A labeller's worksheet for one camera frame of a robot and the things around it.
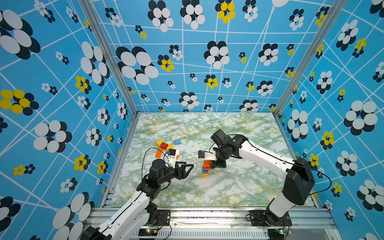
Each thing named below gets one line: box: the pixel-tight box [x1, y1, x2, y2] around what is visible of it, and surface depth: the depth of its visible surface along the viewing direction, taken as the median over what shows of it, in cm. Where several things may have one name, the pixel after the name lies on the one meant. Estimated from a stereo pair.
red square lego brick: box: [160, 142, 169, 150], surface depth 101 cm
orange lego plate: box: [203, 160, 215, 171], surface depth 80 cm
